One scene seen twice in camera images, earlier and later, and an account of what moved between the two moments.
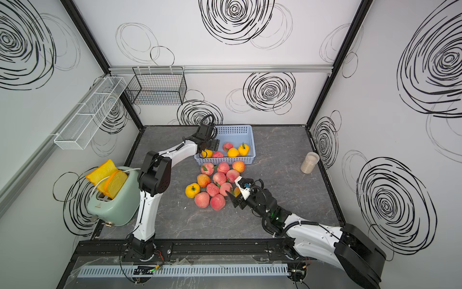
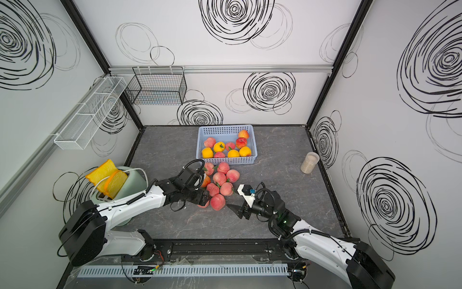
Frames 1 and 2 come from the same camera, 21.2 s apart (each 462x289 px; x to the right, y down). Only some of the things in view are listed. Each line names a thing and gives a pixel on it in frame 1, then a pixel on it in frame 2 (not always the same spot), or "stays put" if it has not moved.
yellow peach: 233,152 stays put
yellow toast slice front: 115,183 stays put
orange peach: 239,166 -> 243,133
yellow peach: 209,153 stays put
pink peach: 218,154 stays put
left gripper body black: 212,144 -> 195,195
